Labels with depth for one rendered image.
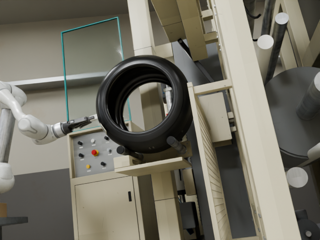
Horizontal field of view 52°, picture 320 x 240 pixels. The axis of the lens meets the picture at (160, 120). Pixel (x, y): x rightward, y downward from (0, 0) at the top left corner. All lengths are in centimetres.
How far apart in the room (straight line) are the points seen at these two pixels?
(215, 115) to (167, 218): 69
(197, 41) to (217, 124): 51
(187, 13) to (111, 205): 148
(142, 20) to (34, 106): 298
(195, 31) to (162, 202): 104
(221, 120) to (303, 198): 329
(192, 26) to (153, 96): 55
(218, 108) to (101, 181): 110
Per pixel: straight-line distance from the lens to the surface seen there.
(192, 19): 190
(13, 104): 227
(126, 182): 251
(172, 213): 206
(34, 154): 489
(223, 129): 199
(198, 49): 206
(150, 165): 172
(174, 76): 180
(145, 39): 237
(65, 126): 204
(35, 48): 544
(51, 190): 474
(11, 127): 253
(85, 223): 264
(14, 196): 488
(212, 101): 204
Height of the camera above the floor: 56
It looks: 15 degrees up
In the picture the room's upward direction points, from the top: 9 degrees counter-clockwise
